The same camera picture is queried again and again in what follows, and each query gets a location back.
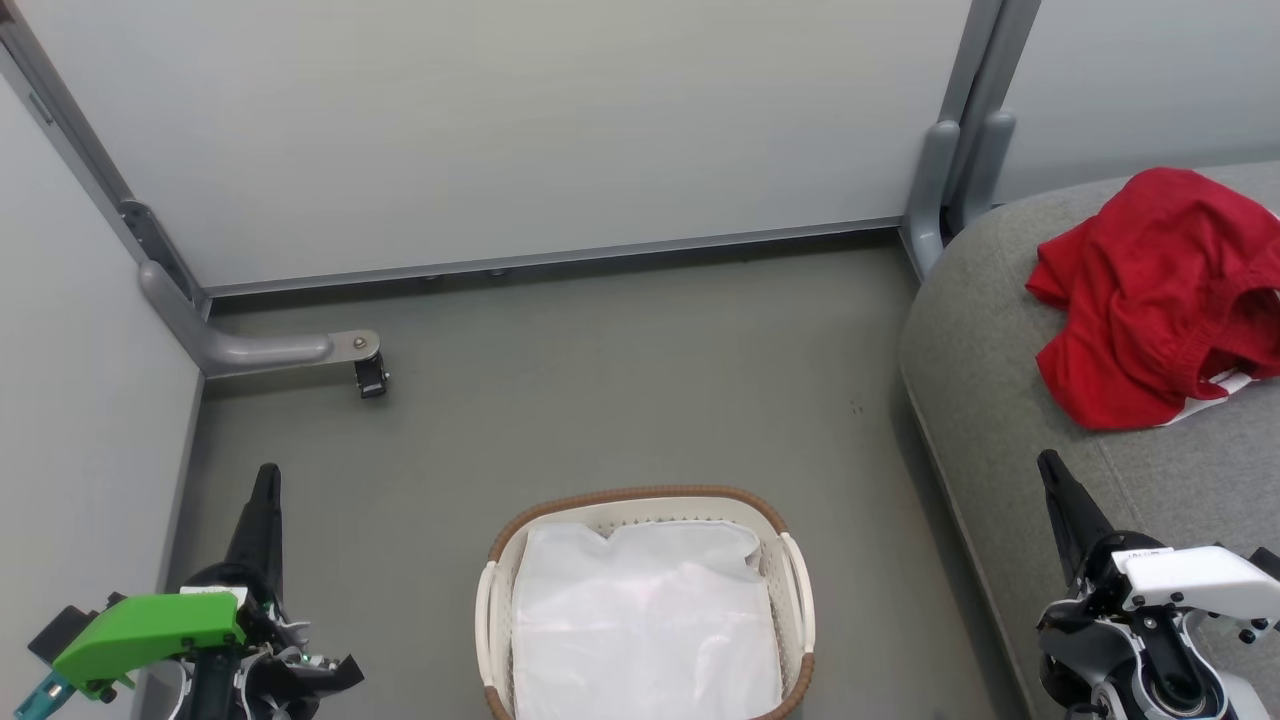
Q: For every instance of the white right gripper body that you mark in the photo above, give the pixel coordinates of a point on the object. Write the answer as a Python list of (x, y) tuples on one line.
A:
[(1210, 580)]

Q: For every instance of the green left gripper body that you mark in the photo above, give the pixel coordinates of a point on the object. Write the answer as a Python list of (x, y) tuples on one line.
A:
[(140, 630)]

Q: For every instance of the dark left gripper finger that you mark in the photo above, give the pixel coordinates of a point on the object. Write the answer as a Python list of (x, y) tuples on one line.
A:
[(262, 535)]

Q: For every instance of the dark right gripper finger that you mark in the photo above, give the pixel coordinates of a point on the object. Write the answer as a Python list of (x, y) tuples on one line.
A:
[(1078, 525)]

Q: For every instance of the red basketball jersey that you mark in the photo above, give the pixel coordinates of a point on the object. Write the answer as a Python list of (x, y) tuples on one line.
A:
[(1150, 290)]

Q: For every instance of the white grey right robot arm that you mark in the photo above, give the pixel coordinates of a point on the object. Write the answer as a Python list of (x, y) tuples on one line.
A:
[(1150, 670)]

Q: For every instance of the white basket with brown rim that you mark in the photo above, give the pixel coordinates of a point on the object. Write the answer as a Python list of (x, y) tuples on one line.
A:
[(795, 600)]

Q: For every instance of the white basket liner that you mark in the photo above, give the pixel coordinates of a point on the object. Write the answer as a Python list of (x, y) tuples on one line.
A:
[(645, 630)]

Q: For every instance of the grey fabric sofa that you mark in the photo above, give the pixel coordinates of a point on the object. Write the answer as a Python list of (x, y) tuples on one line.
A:
[(1000, 380)]

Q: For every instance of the long grey partition foot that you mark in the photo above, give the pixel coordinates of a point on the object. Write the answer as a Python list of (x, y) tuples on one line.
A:
[(260, 350)]

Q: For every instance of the small black caster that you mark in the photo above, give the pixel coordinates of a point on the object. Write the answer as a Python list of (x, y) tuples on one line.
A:
[(372, 378)]

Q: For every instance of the grey upright partition foot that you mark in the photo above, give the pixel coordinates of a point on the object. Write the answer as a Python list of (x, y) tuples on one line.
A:
[(928, 190), (985, 165)]

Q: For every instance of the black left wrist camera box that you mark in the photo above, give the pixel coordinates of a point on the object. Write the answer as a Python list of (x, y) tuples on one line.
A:
[(62, 632)]

